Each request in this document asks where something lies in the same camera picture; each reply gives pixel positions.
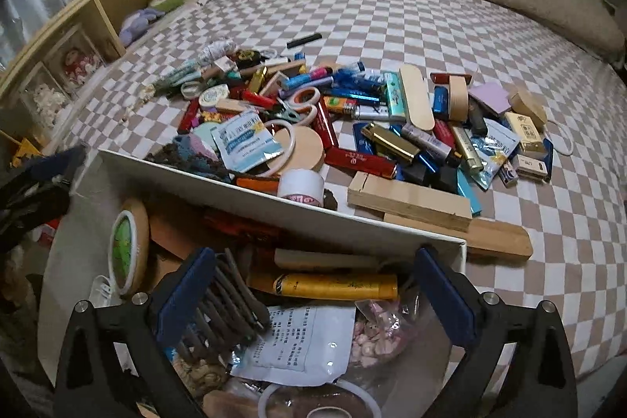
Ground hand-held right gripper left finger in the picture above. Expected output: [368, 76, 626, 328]
[53, 246, 217, 418]

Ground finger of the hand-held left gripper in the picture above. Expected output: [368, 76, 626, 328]
[0, 177, 72, 250]
[22, 145, 89, 184]

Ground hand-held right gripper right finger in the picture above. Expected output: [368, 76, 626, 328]
[414, 246, 579, 418]

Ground white storage box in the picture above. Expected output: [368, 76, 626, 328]
[38, 148, 468, 418]

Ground gold tube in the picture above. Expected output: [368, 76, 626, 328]
[272, 272, 399, 301]

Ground yellow box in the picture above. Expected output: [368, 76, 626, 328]
[11, 138, 42, 166]

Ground brown hair claw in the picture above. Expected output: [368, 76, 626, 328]
[167, 249, 270, 365]

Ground white doll in clear case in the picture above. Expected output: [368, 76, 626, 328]
[17, 63, 74, 139]

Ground brown flat pad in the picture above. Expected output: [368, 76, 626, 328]
[149, 207, 221, 257]

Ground long wooden block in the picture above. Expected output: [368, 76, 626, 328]
[384, 212, 534, 261]

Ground bag of pink beads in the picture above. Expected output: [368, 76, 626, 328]
[353, 298, 422, 370]

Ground white plastic holder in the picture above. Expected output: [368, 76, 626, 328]
[91, 276, 118, 306]

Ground red flat case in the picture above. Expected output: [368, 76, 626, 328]
[203, 210, 280, 242]

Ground notched wooden block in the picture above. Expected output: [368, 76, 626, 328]
[348, 170, 473, 233]

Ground red doll in clear case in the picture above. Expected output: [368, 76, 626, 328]
[46, 26, 106, 98]

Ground white printed paper packet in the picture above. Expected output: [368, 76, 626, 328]
[230, 304, 357, 387]

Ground dark blue crochet cloth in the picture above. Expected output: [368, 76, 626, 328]
[144, 143, 231, 181]

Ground floral face mask packet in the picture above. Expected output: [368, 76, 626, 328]
[157, 60, 204, 93]

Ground white sachet yellow print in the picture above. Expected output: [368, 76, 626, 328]
[473, 119, 520, 191]

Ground purple plush toy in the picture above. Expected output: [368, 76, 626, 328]
[119, 8, 165, 47]

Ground pile of colourful lighters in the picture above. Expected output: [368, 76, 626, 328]
[177, 60, 491, 215]

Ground white blue foil sachet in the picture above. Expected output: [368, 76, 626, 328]
[210, 110, 286, 174]

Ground brown tape roll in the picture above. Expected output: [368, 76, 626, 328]
[289, 386, 358, 418]

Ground round tin green label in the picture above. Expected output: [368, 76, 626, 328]
[198, 85, 231, 106]

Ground cream printed box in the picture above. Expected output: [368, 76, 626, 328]
[504, 112, 545, 152]

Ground round wooden lid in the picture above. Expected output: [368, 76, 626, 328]
[274, 125, 325, 174]

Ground patterned sock ball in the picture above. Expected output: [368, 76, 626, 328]
[201, 38, 238, 63]

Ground wide wooden stick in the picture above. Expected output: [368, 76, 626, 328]
[399, 64, 436, 132]

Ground purple sticky notes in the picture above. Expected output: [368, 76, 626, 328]
[469, 84, 513, 112]

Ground green mint packet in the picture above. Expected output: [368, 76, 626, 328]
[384, 72, 407, 122]

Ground curved wooden piece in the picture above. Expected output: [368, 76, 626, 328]
[507, 89, 548, 127]

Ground checkered bed sheet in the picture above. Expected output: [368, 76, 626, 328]
[49, 0, 627, 382]

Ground pink white ring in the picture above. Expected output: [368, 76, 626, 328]
[255, 118, 297, 178]

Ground white cord ring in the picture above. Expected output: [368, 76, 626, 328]
[544, 119, 575, 157]

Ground pink handled scissors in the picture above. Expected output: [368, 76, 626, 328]
[265, 86, 323, 128]

